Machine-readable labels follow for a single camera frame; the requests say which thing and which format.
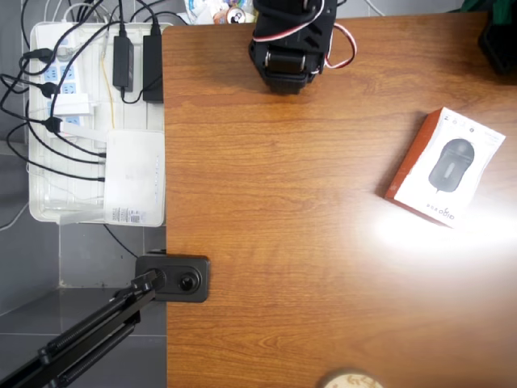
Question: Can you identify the white orange mouse box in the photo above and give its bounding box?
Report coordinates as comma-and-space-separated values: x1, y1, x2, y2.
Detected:
384, 107, 506, 230

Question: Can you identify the black desk clamp base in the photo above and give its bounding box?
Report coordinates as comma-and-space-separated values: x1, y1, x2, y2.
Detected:
135, 254, 212, 303

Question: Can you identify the white router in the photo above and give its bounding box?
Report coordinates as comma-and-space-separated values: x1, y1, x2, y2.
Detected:
58, 120, 166, 228

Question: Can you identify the white plastic tray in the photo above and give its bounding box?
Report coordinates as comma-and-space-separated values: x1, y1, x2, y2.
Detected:
28, 22, 167, 227

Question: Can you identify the wide black power adapter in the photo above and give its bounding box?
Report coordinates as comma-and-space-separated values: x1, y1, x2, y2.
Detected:
142, 34, 164, 103

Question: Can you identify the slim black power adapter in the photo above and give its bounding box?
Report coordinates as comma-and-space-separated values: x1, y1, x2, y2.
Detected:
111, 35, 135, 92

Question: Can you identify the crumpled plastic bag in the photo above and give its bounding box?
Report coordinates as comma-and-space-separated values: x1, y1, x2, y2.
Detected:
183, 0, 259, 25

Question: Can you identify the white charger plug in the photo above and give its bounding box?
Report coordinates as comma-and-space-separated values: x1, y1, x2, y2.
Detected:
53, 92, 92, 118

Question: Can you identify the round wooden coaster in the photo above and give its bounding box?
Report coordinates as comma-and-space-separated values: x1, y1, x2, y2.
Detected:
318, 367, 385, 388

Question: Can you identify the white power strip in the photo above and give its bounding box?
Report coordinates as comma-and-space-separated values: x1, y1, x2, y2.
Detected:
36, 27, 95, 131

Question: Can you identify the black perforated block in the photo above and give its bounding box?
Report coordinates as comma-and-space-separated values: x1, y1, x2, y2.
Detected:
477, 11, 517, 78

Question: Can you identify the black floor cable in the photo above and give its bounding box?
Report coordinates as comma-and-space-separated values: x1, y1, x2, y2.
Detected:
103, 224, 141, 259

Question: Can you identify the black router cable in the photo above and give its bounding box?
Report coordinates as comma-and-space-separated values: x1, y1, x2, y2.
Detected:
6, 120, 107, 182
44, 116, 107, 158
23, 99, 107, 165

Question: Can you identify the black adapter output cable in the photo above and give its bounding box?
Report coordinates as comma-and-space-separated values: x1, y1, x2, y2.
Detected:
119, 74, 164, 105

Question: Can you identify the red white servo cable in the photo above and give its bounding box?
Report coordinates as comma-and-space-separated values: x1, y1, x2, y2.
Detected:
252, 0, 359, 70

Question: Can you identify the thin yellow wire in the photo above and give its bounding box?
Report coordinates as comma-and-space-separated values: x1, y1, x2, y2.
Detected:
100, 50, 118, 129

